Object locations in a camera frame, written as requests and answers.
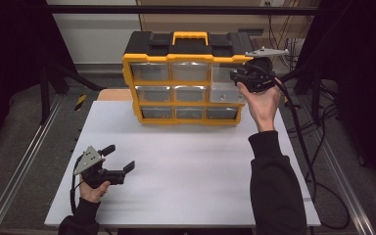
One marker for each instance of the person's right hand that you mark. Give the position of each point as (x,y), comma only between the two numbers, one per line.
(264,104)

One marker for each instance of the person's left hand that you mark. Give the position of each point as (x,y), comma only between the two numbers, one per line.
(93,194)

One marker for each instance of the yellow black organizer cabinet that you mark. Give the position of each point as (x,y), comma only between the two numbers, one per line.
(189,45)

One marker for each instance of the aluminium floor rail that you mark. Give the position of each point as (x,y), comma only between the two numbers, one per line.
(19,163)
(342,182)

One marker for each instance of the black horizontal frame bar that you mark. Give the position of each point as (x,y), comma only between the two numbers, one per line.
(176,9)

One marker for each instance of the small shiny metal ball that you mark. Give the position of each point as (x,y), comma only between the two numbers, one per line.
(223,97)
(241,97)

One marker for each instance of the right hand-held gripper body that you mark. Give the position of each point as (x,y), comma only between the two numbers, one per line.
(258,76)

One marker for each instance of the black curtain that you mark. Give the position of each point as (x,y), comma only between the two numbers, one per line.
(365,81)
(9,65)

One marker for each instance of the black metal stand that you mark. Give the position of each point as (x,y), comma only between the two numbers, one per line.
(316,94)
(45,94)

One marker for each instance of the grid of small clear drawers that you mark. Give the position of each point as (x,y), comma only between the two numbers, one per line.
(189,94)

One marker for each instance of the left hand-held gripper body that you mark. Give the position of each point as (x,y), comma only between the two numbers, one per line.
(93,169)

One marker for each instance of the dark grey flat box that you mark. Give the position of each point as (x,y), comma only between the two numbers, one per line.
(250,32)

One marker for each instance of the large clear plastic drawer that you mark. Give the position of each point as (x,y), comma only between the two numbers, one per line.
(223,93)

